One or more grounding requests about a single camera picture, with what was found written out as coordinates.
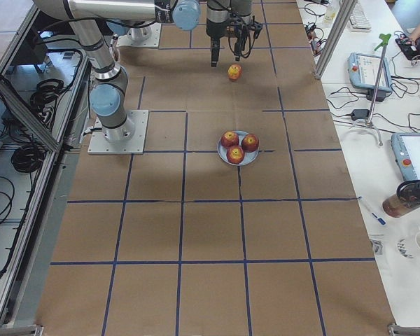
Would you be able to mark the red apple on plate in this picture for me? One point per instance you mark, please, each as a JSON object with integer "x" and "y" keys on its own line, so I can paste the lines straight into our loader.
{"x": 250, "y": 143}
{"x": 229, "y": 138}
{"x": 235, "y": 155}

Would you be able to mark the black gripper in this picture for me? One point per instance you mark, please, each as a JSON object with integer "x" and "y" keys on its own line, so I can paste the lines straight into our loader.
{"x": 215, "y": 29}
{"x": 238, "y": 46}

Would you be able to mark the blue teach pendant far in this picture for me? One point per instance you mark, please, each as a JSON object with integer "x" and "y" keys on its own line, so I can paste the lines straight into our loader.
{"x": 363, "y": 70}

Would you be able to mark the red apple on plate right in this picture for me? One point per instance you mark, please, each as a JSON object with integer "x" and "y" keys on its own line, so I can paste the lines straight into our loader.
{"x": 250, "y": 143}

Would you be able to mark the red apple on plate back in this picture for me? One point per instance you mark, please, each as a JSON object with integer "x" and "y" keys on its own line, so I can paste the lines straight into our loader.
{"x": 229, "y": 138}

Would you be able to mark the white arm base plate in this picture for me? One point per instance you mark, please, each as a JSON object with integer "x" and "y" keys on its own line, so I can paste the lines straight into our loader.
{"x": 147, "y": 37}
{"x": 129, "y": 138}

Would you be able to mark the brown drink bottle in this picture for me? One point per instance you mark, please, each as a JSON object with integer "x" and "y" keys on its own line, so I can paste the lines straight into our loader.
{"x": 405, "y": 199}

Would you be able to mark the white blue pen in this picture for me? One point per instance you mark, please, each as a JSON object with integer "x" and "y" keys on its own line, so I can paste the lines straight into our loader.
{"x": 376, "y": 214}

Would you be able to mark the aluminium frame post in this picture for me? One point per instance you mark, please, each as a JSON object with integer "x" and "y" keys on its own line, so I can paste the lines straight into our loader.
{"x": 336, "y": 30}

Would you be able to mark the blue teach pendant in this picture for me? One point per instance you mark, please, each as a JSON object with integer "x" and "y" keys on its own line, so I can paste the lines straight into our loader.
{"x": 363, "y": 70}
{"x": 406, "y": 148}

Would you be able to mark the black power adapter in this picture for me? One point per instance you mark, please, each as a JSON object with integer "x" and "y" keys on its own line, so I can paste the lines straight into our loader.
{"x": 360, "y": 114}

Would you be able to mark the blue teach pendant near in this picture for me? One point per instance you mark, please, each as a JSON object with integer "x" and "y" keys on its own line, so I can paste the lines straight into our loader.
{"x": 406, "y": 148}

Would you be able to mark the light blue plate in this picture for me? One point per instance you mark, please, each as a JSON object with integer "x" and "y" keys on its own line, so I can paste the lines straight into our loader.
{"x": 249, "y": 157}

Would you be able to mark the red apple on plate front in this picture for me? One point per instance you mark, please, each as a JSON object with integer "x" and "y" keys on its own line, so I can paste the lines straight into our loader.
{"x": 235, "y": 155}

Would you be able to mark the red yellow apple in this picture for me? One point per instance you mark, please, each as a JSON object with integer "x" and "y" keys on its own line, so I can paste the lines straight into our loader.
{"x": 234, "y": 72}

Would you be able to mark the green tipped metal pole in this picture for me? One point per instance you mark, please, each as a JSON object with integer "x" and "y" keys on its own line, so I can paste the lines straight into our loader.
{"x": 383, "y": 45}

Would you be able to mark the clear plastic bottle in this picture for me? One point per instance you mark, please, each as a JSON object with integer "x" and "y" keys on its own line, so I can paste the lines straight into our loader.
{"x": 330, "y": 13}

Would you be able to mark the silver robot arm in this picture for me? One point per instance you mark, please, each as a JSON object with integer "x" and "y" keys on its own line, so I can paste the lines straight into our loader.
{"x": 241, "y": 8}
{"x": 107, "y": 98}

